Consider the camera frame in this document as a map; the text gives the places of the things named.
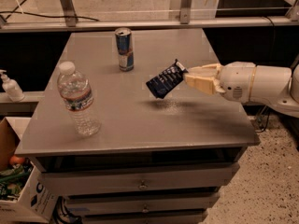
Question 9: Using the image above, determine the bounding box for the black cable under cabinet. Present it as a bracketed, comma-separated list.
[52, 197, 83, 224]

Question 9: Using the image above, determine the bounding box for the top grey drawer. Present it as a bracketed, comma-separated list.
[38, 162, 239, 196]

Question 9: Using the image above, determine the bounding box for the white pump sanitizer bottle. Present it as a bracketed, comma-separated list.
[0, 70, 25, 102]

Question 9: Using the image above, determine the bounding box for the dark blue rxbar wrapper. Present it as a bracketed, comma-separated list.
[146, 60, 188, 99]

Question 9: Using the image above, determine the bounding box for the blue silver energy drink can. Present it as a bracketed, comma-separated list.
[115, 27, 134, 71]

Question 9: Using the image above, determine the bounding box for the white cardboard box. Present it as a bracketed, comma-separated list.
[0, 117, 57, 223]

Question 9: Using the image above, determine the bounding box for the black floor cable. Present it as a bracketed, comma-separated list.
[0, 0, 100, 22]

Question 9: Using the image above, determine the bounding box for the grey drawer cabinet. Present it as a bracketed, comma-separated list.
[14, 27, 262, 224]

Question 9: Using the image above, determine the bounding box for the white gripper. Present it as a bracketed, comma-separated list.
[184, 62, 256, 103]

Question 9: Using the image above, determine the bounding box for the clear plastic water bottle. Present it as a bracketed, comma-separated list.
[57, 62, 101, 136]

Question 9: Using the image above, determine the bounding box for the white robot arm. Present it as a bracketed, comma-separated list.
[184, 62, 299, 118]

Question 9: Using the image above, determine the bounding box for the grey drawer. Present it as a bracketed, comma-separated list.
[65, 192, 220, 216]
[82, 209, 207, 224]
[38, 162, 239, 196]

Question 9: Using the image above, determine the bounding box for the middle grey drawer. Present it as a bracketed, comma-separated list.
[65, 192, 220, 216]

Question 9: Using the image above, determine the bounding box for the metal frame rail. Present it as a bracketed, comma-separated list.
[0, 17, 299, 33]

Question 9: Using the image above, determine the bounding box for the bottom grey drawer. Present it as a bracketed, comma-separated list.
[82, 209, 207, 224]

